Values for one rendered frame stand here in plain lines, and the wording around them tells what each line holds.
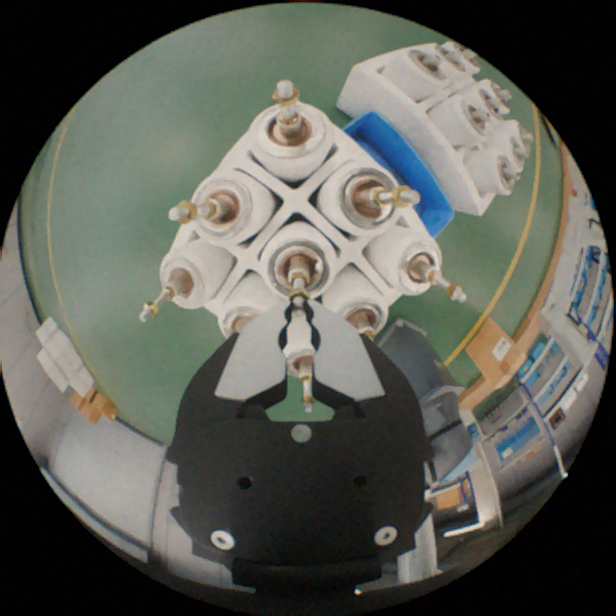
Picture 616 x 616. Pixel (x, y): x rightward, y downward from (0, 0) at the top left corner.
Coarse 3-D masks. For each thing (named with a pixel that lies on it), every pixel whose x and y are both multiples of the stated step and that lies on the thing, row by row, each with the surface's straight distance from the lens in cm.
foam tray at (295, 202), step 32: (224, 160) 31; (256, 160) 35; (352, 160) 30; (288, 192) 27; (192, 224) 32; (320, 224) 28; (416, 224) 34; (256, 256) 29; (352, 256) 29; (224, 288) 33; (384, 288) 34
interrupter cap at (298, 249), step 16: (288, 240) 20; (304, 240) 20; (272, 256) 21; (288, 256) 21; (304, 256) 21; (320, 256) 21; (272, 272) 21; (288, 272) 22; (320, 272) 21; (288, 288) 22; (320, 288) 22
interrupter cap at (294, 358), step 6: (288, 354) 29; (294, 354) 29; (300, 354) 29; (306, 354) 29; (312, 354) 29; (288, 360) 30; (294, 360) 30; (300, 360) 30; (312, 360) 30; (288, 366) 31; (294, 366) 31; (288, 372) 32; (294, 372) 32
